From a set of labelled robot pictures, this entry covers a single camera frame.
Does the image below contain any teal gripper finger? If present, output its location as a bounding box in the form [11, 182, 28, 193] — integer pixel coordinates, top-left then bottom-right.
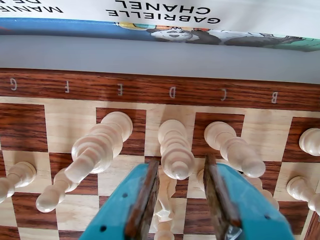
[79, 160, 161, 240]
[203, 153, 295, 240]

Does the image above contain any light wooden queen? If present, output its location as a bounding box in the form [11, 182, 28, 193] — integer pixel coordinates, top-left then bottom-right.
[157, 119, 195, 181]

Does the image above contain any light wooden pawn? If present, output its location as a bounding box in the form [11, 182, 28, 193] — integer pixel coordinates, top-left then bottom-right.
[35, 168, 80, 214]
[0, 161, 38, 204]
[246, 174, 280, 211]
[286, 175, 320, 213]
[153, 221, 176, 240]

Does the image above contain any light wooden king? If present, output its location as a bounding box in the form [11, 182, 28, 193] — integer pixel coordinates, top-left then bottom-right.
[64, 111, 134, 184]

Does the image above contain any light wooden bishop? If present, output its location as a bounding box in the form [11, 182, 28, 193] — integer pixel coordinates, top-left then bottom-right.
[203, 121, 267, 179]

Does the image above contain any light wooden rook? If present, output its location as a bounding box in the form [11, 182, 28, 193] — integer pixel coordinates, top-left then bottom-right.
[298, 127, 320, 157]

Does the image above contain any wooden folding chessboard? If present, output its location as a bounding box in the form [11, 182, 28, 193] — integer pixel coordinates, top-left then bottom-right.
[0, 67, 320, 240]

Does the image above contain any thin blue panda book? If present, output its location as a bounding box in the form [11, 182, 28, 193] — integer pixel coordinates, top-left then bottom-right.
[0, 17, 320, 53]

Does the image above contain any white Gabrielle Chanel book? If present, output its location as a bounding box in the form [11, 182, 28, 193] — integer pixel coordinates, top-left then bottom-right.
[0, 0, 320, 39]

